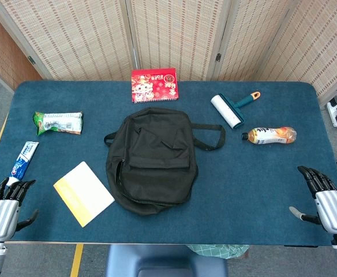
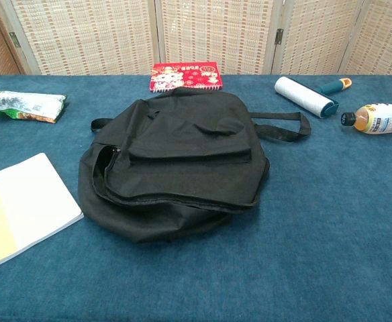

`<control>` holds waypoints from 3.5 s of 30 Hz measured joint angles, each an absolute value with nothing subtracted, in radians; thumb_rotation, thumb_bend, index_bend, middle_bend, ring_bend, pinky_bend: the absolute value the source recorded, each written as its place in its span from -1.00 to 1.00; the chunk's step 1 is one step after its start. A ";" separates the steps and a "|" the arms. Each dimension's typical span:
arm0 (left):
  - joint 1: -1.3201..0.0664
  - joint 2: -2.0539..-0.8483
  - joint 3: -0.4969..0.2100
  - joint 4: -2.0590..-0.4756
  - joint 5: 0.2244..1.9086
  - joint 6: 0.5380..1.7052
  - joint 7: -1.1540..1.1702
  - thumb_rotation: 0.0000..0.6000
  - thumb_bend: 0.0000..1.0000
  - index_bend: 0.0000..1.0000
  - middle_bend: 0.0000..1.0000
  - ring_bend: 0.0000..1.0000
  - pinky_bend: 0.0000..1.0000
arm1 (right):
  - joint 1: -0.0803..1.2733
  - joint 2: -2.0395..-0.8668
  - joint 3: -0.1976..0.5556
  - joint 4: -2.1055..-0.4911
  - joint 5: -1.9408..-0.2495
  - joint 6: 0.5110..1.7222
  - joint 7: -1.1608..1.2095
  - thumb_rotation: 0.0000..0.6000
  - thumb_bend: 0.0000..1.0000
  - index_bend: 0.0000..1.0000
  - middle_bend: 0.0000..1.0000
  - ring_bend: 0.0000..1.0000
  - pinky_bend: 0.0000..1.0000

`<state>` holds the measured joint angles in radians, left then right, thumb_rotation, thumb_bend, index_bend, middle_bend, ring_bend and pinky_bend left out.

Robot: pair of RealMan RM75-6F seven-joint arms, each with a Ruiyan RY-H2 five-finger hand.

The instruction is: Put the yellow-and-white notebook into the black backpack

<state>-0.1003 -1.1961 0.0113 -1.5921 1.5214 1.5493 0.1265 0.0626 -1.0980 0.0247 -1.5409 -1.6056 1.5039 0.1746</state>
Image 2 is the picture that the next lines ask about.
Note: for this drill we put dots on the black fabric backpack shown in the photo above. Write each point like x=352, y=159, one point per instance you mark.
x=182, y=174

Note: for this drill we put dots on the white book with yellow spine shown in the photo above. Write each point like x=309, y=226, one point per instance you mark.
x=28, y=208

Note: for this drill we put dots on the red patterned box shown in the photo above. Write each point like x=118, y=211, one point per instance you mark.
x=189, y=77

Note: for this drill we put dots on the blue tablecloth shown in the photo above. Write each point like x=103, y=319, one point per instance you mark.
x=196, y=285

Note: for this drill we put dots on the metal screen hinge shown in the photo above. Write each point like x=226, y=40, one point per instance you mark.
x=13, y=39
x=279, y=36

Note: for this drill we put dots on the green white snack packet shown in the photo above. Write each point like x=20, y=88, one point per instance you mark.
x=25, y=105

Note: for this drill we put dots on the tea bottle with black cap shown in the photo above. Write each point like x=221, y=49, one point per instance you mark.
x=380, y=119

